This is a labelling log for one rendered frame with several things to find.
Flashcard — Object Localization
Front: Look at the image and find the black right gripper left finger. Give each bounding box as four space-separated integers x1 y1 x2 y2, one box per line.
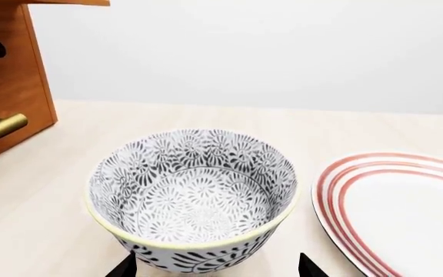
105 249 138 277

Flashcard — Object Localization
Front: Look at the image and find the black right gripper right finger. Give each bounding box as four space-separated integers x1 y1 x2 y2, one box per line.
299 252 328 277

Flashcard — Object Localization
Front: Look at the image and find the white plate with red rings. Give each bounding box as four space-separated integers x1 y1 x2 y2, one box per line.
311 152 443 277

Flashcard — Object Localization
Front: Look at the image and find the white bowl with black floral pattern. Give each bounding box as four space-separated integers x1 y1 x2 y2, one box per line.
85 128 301 275

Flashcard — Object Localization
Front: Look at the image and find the wooden cabinet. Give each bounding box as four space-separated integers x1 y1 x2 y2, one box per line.
0 0 111 168

